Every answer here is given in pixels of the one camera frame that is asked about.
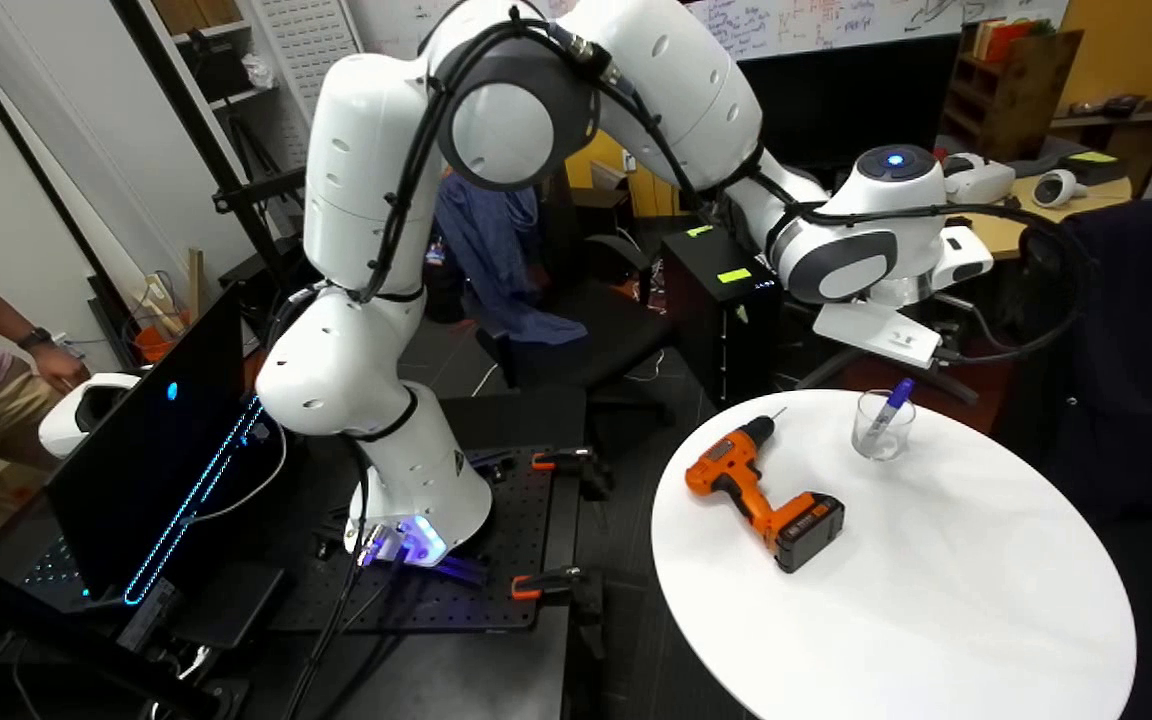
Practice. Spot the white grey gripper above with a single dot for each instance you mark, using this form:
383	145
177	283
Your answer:
891	238

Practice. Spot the blue capped grey marker pen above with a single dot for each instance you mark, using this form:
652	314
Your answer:
894	401

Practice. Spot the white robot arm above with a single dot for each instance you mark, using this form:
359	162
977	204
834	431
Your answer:
452	142

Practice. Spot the clear plastic cup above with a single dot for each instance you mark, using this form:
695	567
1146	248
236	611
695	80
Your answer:
886	447

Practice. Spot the black chair with blue cloth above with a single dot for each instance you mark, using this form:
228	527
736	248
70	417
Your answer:
558	304

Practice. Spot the orange black clamp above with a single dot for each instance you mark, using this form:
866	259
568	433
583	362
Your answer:
573	461
566	585

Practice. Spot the black laptop screen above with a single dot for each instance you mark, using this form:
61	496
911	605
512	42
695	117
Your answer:
128	493

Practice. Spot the white game controller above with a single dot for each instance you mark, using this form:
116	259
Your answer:
79	413

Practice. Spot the orange black cordless drill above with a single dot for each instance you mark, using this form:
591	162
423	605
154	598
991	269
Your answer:
793	530

